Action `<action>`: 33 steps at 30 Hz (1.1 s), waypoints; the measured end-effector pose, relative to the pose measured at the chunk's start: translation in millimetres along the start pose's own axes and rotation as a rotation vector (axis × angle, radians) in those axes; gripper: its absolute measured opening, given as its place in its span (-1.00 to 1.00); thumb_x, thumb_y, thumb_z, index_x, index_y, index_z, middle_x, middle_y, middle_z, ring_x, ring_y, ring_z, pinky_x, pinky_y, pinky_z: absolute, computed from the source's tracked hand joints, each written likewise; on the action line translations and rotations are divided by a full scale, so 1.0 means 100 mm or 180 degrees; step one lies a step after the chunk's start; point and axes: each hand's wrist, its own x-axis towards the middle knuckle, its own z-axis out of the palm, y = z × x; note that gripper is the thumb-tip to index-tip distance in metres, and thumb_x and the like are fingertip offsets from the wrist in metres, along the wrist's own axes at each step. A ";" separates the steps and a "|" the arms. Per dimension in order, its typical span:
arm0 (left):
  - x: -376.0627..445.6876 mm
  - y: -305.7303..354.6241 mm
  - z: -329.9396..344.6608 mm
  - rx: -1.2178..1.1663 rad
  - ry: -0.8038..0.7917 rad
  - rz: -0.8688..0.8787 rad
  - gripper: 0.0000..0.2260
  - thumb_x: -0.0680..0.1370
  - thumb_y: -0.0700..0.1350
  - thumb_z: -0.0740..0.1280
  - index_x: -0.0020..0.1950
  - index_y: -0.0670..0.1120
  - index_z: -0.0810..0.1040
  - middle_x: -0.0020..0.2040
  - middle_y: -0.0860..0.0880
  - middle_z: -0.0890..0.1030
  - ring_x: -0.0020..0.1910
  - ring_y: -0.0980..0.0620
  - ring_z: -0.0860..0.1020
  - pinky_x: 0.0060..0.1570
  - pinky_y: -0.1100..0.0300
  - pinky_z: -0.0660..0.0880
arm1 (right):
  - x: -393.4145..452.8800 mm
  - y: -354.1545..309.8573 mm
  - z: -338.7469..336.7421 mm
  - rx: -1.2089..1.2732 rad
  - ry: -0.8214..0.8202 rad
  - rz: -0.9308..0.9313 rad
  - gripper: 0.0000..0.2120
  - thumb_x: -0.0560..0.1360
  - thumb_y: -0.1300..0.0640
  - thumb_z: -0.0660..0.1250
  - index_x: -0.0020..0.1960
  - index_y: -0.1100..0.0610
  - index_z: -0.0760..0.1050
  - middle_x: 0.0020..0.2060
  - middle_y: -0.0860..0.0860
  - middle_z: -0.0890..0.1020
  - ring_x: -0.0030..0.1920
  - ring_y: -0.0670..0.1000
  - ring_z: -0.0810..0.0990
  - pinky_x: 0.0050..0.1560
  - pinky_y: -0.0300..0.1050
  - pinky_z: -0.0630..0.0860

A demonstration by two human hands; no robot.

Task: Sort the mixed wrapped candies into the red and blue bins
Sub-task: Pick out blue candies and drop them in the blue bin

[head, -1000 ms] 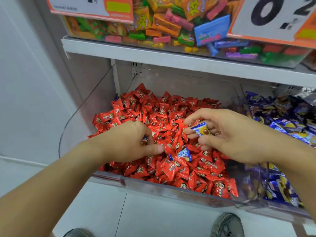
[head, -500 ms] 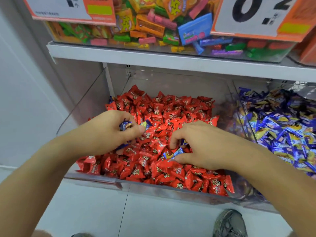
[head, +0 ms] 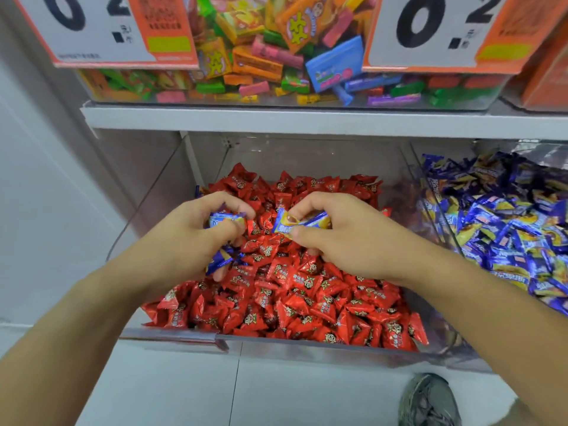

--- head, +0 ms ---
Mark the white orange price sign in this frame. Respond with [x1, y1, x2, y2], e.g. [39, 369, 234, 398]
[11, 0, 199, 70]
[362, 0, 568, 75]

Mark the person's left hand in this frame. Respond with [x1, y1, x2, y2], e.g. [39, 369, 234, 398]
[146, 191, 256, 298]

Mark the orange box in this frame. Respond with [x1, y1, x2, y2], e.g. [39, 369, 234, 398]
[518, 13, 568, 112]

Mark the person's right forearm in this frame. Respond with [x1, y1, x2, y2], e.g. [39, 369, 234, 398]
[399, 244, 568, 426]

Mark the small blue candy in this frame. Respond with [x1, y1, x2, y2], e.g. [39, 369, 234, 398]
[209, 210, 247, 227]

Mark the person's leg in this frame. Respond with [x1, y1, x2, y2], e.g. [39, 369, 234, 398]
[489, 397, 541, 426]

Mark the pile of blue candies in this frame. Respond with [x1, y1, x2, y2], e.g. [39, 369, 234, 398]
[419, 151, 568, 317]

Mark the person's right hand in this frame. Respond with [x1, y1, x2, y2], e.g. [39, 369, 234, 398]
[287, 191, 427, 286]

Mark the clear bin with blue candies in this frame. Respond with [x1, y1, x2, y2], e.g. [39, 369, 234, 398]
[399, 139, 568, 374]

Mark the person's left forearm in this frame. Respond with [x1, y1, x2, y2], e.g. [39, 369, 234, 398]
[0, 253, 180, 426]

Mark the blue yellow candy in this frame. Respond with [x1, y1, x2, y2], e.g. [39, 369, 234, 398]
[272, 208, 332, 238]

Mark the clear bin with red candies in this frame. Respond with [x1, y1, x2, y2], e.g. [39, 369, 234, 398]
[106, 132, 460, 366]

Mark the clear bin with assorted sweets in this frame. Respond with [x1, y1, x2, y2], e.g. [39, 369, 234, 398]
[75, 0, 512, 112]

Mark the grey sneaker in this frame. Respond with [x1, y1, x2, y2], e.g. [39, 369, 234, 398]
[398, 373, 462, 426]

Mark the white shelf board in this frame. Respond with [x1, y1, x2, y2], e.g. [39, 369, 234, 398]
[80, 99, 568, 141]

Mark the pile of red candies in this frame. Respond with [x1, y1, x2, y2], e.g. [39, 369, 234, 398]
[141, 162, 430, 352]

